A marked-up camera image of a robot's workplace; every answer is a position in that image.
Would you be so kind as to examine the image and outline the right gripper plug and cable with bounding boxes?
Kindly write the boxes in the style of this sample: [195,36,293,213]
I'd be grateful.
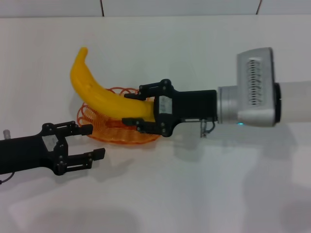
[200,118,216,139]

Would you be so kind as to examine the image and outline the yellow plastic banana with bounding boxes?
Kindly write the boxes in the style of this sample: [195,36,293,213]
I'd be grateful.
[69,48,156,122]

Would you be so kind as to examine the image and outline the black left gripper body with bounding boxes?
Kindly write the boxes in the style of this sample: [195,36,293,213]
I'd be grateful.
[0,122,66,176]

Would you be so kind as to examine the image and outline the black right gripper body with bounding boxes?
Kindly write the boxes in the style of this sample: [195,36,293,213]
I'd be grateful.
[154,79,218,137]

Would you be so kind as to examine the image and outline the orange wire basket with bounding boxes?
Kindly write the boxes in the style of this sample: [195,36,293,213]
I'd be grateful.
[77,86,161,146]

